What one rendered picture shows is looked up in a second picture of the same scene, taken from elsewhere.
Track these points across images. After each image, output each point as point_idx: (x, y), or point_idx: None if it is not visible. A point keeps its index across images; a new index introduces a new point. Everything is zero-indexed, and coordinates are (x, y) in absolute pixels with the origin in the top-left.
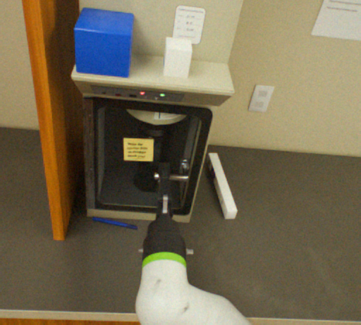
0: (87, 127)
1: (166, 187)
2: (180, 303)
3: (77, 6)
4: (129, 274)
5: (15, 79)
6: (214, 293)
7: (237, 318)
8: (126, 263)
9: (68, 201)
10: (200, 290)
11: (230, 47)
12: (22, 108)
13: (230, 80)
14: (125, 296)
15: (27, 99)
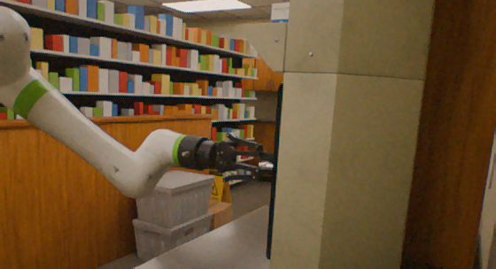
0: None
1: (243, 139)
2: (152, 132)
3: (438, 51)
4: (234, 243)
5: (493, 185)
6: (169, 266)
7: (121, 148)
8: (246, 245)
9: None
10: (155, 153)
11: (290, 3)
12: (486, 226)
13: (257, 24)
14: (216, 238)
15: (489, 214)
